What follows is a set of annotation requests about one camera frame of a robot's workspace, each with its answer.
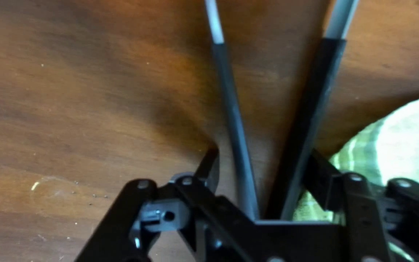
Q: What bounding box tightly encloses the light green cloth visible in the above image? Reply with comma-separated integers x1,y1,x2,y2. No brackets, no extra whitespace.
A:
294,91,419,225

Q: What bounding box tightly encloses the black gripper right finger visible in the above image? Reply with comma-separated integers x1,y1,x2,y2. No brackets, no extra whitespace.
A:
307,152,344,212

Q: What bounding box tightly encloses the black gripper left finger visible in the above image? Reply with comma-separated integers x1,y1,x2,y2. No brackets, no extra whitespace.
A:
195,149,220,193

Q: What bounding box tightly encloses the black clamp tong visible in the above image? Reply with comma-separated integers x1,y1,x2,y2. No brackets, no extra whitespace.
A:
204,0,360,220

